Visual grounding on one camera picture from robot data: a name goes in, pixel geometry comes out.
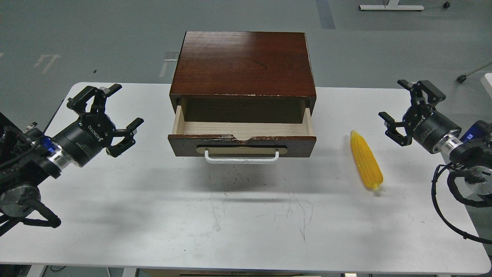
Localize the black caster with grey leg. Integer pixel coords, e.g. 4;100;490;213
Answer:
455;61;492;83

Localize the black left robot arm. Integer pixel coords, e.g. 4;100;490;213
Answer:
0;84;144;235

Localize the dark wooden drawer cabinet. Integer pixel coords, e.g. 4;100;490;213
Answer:
169;30;316;123

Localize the wooden drawer with white handle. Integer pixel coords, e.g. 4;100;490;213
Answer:
168;98;317;158

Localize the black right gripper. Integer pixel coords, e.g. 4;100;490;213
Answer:
378;79;462;154

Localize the yellow corn cob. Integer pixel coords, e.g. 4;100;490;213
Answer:
350;130;384;192

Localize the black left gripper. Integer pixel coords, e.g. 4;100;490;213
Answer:
52;84;144;167

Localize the white stand base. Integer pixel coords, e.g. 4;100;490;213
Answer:
358;0;425;11

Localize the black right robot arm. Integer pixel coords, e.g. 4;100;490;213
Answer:
379;79;491;208

